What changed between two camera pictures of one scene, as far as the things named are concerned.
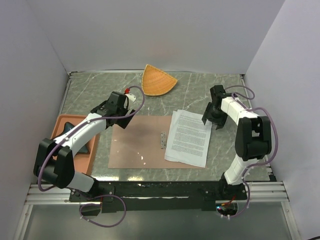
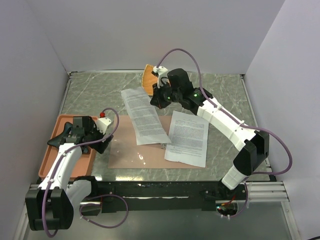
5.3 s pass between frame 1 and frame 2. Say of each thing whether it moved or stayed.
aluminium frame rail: stayed
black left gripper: moved
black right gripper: moved
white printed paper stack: stayed
